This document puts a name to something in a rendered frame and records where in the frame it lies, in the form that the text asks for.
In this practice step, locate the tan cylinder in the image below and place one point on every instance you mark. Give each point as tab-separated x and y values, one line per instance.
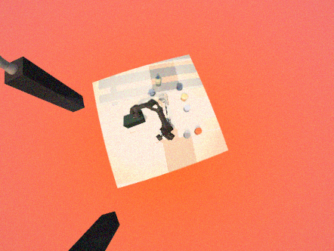
184	97

